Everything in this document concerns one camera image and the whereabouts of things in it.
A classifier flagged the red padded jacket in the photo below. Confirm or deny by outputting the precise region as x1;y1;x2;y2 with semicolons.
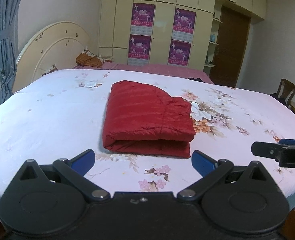
102;80;196;159

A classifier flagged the black clothing on bed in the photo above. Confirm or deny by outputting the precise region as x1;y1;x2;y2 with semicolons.
188;77;207;83

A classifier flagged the wooden chair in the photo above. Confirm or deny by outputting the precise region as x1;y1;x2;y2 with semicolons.
270;79;295;107

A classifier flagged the white floral bed sheet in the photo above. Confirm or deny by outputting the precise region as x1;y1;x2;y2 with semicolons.
0;69;295;197

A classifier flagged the pink striped bed cover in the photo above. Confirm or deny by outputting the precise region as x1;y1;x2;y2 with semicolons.
74;62;213;84

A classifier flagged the purple poster lower right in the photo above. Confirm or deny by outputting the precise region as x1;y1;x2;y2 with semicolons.
167;40;191;67

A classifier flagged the purple poster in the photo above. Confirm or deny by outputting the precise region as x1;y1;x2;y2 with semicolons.
130;2;155;36
167;40;191;67
172;8;196;43
128;34;151;66

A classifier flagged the dark brown door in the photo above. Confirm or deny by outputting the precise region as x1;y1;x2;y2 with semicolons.
209;6;250;87

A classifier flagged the purple poster lower left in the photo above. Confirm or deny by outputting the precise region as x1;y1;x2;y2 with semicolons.
128;34;151;66

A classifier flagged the orange patterned pillow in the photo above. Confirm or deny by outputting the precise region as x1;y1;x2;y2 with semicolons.
75;49;113;69

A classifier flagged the purple poster upper right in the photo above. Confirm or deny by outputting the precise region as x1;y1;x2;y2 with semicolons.
172;8;196;43

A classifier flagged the cream wardrobe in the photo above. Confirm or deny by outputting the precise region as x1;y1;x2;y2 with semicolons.
99;0;267;73

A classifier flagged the cream bed headboard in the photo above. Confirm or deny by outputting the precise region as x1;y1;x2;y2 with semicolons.
12;21;90;93

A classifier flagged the purple poster upper left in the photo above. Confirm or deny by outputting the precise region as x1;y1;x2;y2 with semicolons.
130;2;155;36

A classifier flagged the grey blue curtain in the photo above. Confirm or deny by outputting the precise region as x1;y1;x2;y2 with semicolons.
0;0;21;105

